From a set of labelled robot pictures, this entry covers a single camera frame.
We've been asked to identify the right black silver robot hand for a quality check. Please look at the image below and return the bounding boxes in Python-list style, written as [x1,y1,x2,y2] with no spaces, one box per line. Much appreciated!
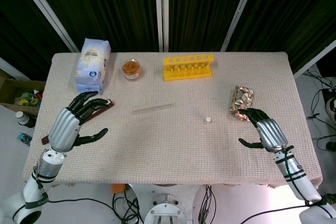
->
[237,108,288,153]

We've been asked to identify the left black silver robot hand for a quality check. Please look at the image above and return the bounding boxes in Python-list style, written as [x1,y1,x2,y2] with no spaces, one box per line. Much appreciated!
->
[48,91,111,154]

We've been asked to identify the clear glass test tube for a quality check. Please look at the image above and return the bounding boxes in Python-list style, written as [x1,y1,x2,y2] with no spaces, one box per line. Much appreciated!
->
[131,103,176,115]

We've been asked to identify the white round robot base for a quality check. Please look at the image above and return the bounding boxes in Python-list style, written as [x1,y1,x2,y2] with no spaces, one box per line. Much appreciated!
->
[128,183,211,224]

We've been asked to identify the yellow plastic test tube rack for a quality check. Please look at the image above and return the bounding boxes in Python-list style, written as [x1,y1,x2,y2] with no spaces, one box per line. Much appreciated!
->
[162,54,215,82]

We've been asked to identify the dark bottle with white cap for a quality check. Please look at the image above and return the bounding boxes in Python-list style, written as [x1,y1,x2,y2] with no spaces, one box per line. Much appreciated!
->
[15,111,36,129]

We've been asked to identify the small blue packet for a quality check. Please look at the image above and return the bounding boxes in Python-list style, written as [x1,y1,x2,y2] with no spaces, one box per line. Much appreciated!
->
[16,132,33,146]

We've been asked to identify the gold red foil snack packet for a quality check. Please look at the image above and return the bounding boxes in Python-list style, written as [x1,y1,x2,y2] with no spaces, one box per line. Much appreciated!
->
[228,85,255,123]

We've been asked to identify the dark red folded fan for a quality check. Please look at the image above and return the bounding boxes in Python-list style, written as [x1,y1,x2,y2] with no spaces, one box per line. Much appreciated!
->
[41,98,116,146]

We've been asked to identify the cardboard box with toys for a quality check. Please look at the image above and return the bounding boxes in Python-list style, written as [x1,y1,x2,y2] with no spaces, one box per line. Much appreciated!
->
[0,75,47,118]

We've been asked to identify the white black device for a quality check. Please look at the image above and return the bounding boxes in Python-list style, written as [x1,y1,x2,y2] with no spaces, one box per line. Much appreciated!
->
[324,97,336,120]

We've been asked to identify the blue white paper bag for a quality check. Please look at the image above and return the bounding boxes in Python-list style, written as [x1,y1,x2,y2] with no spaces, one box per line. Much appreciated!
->
[74,37,112,95]

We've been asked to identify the small orange block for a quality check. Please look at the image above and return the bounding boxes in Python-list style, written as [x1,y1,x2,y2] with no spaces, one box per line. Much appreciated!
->
[111,183,125,195]

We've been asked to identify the clear jar with orange contents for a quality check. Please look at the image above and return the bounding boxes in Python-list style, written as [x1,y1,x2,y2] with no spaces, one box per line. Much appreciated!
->
[121,58,142,81]

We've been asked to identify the dark green folding screen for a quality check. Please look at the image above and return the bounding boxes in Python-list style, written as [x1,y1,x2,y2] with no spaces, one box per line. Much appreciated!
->
[0,0,336,83]

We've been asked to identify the black floor cables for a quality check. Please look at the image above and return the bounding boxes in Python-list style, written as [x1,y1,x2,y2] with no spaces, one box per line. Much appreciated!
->
[304,68,336,156]

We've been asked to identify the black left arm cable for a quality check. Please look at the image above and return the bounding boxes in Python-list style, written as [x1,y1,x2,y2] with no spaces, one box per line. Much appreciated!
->
[33,166,116,211]

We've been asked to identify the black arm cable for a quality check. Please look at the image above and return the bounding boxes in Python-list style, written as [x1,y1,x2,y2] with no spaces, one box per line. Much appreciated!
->
[33,166,116,211]
[219,145,332,224]

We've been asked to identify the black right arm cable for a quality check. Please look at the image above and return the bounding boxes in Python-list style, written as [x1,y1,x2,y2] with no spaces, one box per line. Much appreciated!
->
[219,145,332,224]

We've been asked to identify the hanging black cable bundle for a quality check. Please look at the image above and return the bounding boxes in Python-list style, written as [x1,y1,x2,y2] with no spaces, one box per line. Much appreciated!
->
[197,184,219,224]

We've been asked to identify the black tangled cables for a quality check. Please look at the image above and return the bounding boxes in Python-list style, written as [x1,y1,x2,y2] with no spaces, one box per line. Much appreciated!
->
[112,191,144,224]

